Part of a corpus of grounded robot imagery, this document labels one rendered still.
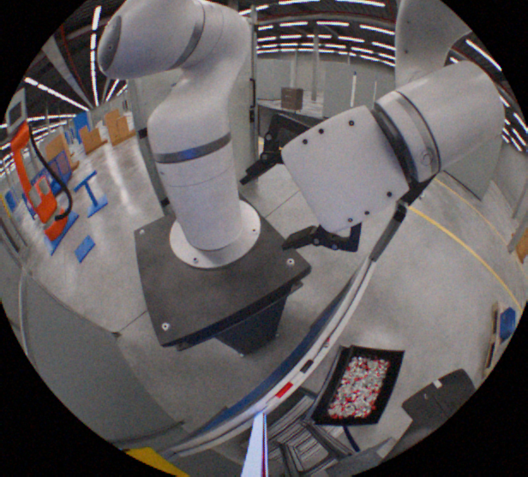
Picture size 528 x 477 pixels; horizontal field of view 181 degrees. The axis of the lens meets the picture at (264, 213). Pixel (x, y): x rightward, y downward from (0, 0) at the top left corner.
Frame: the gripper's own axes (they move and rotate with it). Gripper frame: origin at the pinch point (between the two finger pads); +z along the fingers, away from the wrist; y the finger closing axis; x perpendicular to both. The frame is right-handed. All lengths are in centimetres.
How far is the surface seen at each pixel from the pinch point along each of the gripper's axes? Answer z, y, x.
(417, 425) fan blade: -15.7, -24.0, 18.7
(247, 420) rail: 16.2, -33.8, 22.8
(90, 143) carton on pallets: 648, 582, -86
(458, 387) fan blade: -27, -52, 11
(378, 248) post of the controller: -3.8, -27.1, -28.0
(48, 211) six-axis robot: 293, 173, 92
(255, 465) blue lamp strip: -3.9, -15.7, 25.5
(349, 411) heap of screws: 0.5, -46.1, 13.0
